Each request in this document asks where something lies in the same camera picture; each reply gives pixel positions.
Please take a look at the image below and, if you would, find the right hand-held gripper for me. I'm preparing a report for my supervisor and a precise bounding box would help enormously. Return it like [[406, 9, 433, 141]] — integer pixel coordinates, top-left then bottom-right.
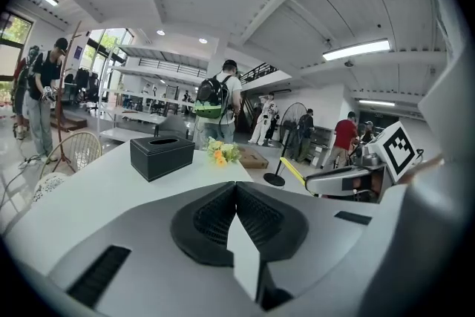
[[304, 120, 425, 204]]

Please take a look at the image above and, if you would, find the flat cardboard box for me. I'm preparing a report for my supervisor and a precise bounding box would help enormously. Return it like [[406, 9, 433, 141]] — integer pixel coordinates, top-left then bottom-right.
[[237, 146, 270, 170]]

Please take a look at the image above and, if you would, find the person's right forearm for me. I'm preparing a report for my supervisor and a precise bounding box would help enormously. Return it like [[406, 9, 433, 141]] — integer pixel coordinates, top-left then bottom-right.
[[402, 152, 446, 186]]

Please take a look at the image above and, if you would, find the yellow and white flower bouquet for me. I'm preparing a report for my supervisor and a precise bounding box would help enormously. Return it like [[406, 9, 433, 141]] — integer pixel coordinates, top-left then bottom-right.
[[203, 137, 243, 169]]

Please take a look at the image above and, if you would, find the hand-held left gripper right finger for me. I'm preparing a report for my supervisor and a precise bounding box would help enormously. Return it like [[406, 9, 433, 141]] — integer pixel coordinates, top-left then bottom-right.
[[235, 181, 310, 262]]

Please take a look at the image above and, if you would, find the grey chair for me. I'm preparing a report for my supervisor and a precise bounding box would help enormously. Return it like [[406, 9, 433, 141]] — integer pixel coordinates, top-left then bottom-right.
[[153, 114, 192, 140]]

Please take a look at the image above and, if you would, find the black tissue box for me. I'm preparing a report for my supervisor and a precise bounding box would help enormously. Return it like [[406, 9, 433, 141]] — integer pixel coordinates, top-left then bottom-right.
[[129, 135, 196, 184]]

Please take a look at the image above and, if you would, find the black pedestal fan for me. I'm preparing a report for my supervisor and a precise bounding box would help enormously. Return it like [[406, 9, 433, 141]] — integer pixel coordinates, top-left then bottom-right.
[[263, 101, 309, 188]]

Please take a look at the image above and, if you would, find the gold wire chair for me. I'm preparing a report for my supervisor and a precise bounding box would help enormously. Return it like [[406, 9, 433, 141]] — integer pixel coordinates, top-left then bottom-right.
[[38, 130, 103, 180]]

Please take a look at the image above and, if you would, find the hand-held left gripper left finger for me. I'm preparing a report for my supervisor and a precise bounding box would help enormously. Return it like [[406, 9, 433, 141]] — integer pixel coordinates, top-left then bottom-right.
[[170, 180, 237, 268]]

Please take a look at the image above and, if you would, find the wooden coat rack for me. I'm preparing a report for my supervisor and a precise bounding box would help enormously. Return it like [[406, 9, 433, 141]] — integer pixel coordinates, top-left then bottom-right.
[[49, 19, 88, 174]]

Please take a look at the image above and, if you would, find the floral seat cushion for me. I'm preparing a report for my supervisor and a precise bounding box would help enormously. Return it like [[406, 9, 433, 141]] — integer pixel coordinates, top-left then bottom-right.
[[32, 171, 70, 203]]

